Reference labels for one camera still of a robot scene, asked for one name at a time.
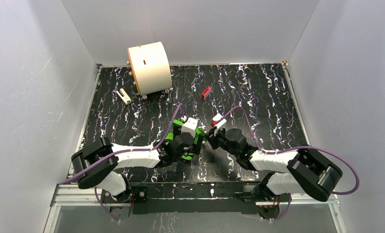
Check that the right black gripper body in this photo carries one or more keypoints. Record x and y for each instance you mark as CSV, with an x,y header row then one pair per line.
x,y
218,139

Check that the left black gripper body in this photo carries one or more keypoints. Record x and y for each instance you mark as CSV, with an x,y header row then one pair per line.
x,y
195,141

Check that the green paper box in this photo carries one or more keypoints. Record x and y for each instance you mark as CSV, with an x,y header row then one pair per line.
x,y
178,123

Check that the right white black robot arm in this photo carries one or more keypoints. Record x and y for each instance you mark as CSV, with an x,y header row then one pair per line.
x,y
303,170

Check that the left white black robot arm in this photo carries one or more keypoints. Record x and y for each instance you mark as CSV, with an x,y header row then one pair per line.
x,y
94,165

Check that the small red block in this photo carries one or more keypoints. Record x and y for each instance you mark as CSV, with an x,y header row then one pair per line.
x,y
206,92

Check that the small white black block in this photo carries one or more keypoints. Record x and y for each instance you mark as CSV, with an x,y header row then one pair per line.
x,y
124,96

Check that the white cylindrical drum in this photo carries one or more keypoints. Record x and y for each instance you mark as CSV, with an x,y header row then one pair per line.
x,y
150,68

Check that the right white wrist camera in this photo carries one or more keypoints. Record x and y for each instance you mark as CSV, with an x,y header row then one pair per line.
x,y
217,123

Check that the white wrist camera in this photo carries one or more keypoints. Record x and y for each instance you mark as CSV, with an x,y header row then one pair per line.
x,y
189,125
217,123

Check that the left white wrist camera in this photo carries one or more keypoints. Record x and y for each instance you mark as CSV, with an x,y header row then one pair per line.
x,y
189,125

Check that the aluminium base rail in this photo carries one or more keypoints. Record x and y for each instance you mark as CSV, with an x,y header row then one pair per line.
x,y
189,208

